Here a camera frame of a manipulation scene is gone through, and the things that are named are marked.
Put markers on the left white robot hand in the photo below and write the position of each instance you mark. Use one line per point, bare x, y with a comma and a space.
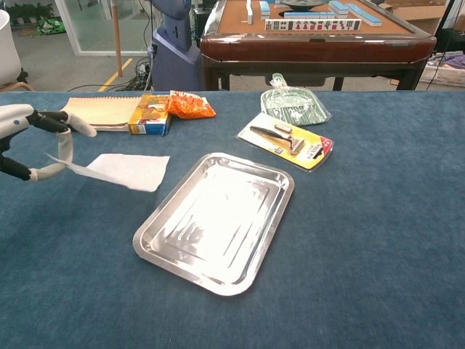
14, 118

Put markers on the white paper sheet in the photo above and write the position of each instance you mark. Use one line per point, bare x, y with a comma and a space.
127, 172

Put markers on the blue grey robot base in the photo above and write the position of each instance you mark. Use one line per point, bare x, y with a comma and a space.
174, 58

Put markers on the stainless steel tray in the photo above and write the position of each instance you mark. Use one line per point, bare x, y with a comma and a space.
218, 221

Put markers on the white chair with wooden legs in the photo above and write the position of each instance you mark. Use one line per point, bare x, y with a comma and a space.
7, 47

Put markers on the tan spiral notebook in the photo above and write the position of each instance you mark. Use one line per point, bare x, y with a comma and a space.
109, 112

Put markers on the green bag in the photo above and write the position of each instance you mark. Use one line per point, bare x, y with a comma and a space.
51, 26

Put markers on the wooden pole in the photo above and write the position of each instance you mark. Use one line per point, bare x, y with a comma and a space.
117, 36

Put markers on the yellow blue cardboard box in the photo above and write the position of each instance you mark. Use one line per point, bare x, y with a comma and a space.
149, 115

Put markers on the orange snack bag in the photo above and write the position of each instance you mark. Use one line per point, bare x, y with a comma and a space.
189, 106

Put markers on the stack of blue mahjong tiles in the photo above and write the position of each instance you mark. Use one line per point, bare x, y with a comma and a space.
264, 9

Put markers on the razor in yellow blister pack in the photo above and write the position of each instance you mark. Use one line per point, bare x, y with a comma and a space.
287, 142

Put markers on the green dustpan in plastic bag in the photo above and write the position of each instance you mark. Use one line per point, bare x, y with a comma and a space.
290, 105

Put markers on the brown mahjong table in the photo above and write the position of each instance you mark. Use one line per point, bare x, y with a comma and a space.
316, 49

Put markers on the row of blue mahjong tiles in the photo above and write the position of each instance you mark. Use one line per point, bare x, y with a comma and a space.
309, 15

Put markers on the row of face-up mahjong tiles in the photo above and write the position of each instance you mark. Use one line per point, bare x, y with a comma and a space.
312, 24

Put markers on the long row blue mahjong tiles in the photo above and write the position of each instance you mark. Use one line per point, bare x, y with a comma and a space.
365, 15

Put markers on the white plastic basket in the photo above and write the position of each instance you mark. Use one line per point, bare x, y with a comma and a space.
441, 74

